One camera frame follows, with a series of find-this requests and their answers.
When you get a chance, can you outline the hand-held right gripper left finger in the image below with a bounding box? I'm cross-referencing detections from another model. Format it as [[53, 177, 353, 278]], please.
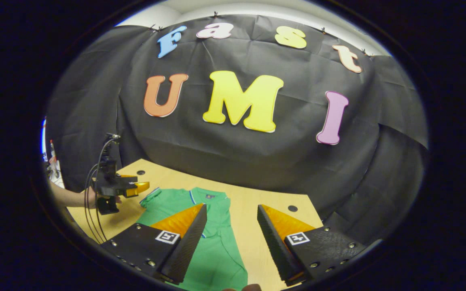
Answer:
[[101, 203, 208, 285]]

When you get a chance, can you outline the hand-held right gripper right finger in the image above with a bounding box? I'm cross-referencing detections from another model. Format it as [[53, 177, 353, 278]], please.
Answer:
[[257, 204, 367, 287]]

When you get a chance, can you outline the green T-shirt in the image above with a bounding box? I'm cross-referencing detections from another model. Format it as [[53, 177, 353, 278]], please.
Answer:
[[136, 187, 249, 291]]

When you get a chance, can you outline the white and red clutter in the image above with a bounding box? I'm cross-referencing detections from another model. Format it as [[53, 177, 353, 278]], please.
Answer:
[[41, 117, 66, 189]]

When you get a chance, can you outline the black backdrop cloth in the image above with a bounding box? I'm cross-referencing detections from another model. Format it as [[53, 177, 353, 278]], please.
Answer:
[[46, 14, 430, 245]]

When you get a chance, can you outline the black cable bundle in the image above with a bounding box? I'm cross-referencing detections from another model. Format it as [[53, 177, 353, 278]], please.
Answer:
[[83, 137, 114, 244]]

